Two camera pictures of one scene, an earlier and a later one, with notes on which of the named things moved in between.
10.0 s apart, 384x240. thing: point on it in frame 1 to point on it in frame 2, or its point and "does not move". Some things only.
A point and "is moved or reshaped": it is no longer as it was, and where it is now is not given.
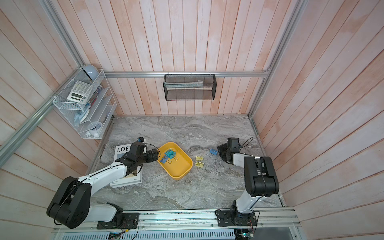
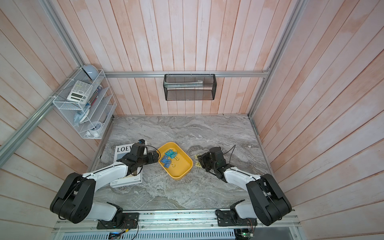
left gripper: [150, 158] does not move
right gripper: [220, 148] to [203, 159]
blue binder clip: [164, 159] does not move
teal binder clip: [171, 154] does not move
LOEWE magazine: [119, 150] does not move
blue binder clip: [213, 151] is moved or reshaped
